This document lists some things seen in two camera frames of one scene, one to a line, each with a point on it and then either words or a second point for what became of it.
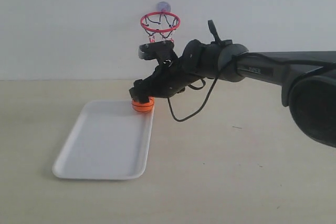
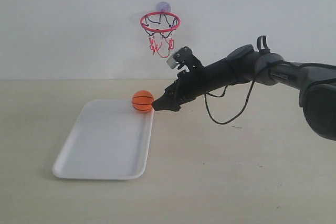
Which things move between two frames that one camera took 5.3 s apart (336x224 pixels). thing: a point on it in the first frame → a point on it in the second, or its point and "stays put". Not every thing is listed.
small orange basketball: [143, 107] stays put
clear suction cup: [163, 6] stays put
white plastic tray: [111, 140] stays put
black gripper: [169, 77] → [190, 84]
